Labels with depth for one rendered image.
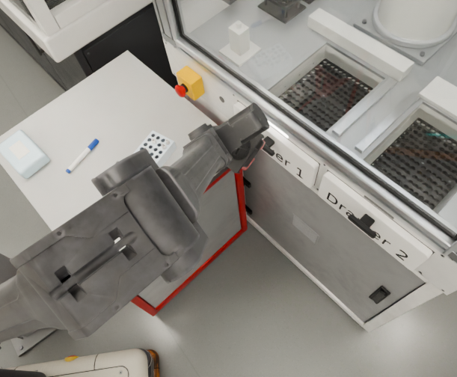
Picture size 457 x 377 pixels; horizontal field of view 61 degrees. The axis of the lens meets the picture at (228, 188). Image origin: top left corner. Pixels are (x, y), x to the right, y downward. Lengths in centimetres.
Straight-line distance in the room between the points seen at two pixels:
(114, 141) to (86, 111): 17
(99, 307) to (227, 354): 148
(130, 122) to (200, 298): 87
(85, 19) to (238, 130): 92
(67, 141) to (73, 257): 107
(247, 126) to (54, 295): 50
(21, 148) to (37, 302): 105
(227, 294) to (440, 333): 90
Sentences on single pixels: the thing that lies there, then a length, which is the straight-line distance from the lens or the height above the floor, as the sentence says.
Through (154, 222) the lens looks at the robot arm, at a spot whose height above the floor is 147.
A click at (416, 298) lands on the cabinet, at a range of 119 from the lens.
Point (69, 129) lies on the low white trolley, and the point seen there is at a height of 76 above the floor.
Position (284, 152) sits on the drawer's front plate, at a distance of 103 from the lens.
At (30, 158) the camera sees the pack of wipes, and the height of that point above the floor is 80.
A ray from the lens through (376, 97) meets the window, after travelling 74.
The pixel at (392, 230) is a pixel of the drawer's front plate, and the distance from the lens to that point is 94.
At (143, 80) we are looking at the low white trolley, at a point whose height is 76.
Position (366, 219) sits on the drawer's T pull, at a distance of 95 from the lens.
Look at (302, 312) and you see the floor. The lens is 179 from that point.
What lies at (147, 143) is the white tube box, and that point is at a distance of 121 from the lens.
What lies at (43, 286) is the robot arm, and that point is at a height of 150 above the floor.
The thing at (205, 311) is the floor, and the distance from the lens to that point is 180.
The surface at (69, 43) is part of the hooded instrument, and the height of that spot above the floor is 85.
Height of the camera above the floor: 175
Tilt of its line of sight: 62 degrees down
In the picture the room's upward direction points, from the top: 9 degrees counter-clockwise
